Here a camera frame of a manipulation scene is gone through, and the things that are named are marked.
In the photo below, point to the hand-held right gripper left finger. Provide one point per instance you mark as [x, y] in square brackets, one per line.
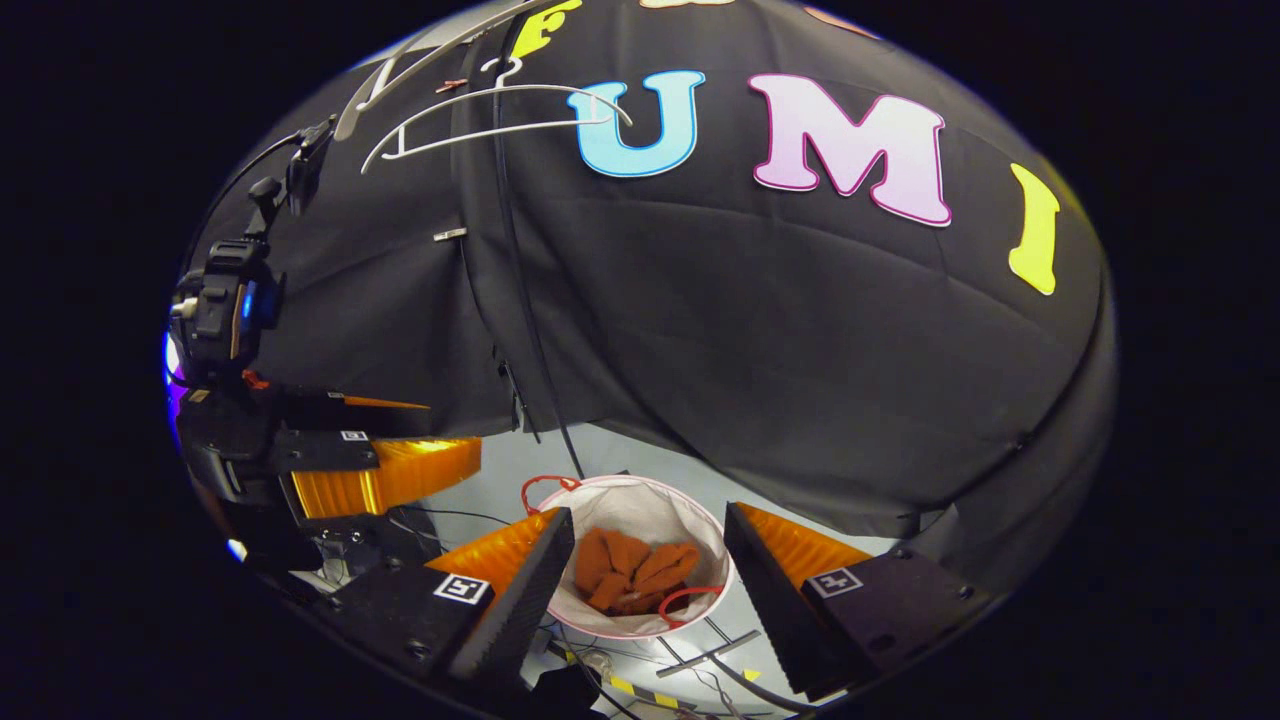
[515, 610]

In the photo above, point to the orange backdrop clip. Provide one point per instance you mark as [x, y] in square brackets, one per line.
[450, 85]

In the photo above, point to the silver backdrop clip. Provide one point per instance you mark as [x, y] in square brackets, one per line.
[450, 234]

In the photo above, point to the yellow and black floor tape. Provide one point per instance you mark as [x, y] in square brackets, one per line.
[640, 690]

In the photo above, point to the white clothes hanger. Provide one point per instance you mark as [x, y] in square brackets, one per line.
[500, 110]
[420, 65]

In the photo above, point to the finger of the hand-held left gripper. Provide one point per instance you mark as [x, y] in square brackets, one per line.
[400, 475]
[360, 415]

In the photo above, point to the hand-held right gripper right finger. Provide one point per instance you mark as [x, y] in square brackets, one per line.
[775, 600]

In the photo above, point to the pink and white laundry hamper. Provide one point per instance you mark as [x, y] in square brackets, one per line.
[650, 510]

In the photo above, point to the thin black pole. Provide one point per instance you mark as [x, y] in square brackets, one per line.
[525, 300]

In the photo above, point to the grey metal floor bar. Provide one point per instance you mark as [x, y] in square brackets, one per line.
[710, 655]

